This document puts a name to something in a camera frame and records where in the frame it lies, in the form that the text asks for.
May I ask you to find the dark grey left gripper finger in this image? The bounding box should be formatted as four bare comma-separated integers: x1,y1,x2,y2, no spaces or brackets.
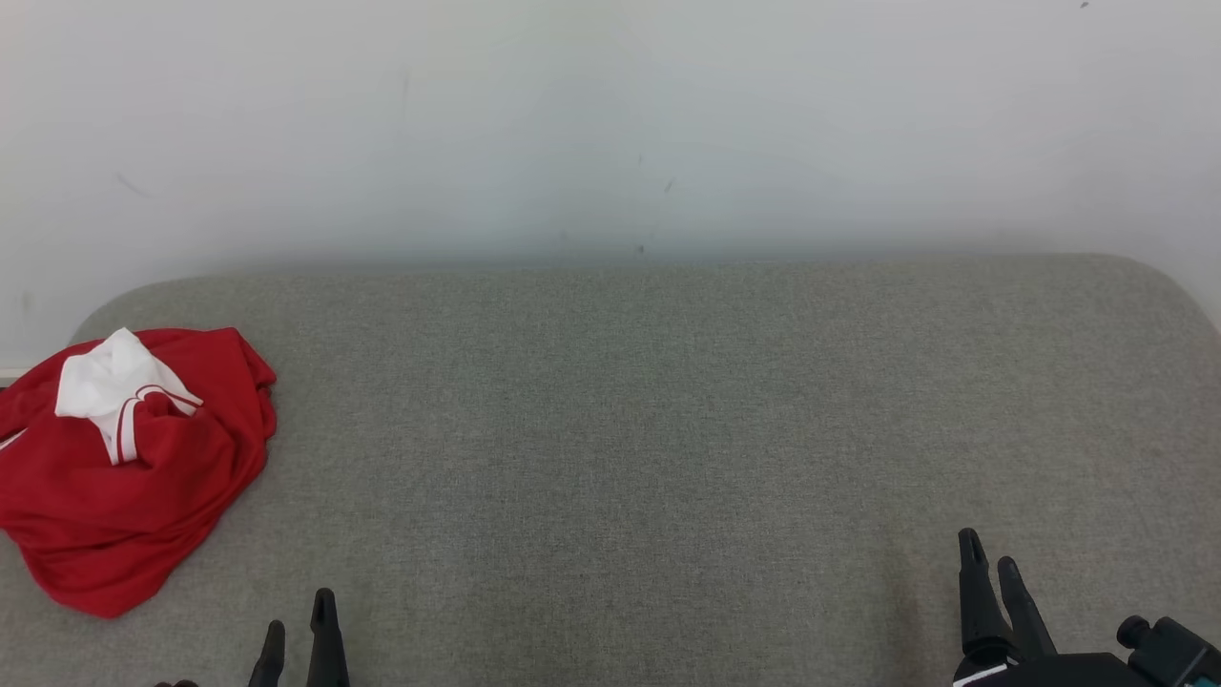
307,589,350,687
248,620,287,687

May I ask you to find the grey fabric sofa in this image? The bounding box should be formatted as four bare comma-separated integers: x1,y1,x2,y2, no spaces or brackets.
0,253,1221,687

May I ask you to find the red basketball jersey number 23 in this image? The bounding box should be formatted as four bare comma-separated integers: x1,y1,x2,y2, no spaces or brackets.
0,327,279,619

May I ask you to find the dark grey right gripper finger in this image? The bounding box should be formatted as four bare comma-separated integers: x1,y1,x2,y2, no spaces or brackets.
997,557,1059,660
958,528,1015,660

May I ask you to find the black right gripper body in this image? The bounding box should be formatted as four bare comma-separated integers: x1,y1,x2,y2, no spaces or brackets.
954,653,1155,687

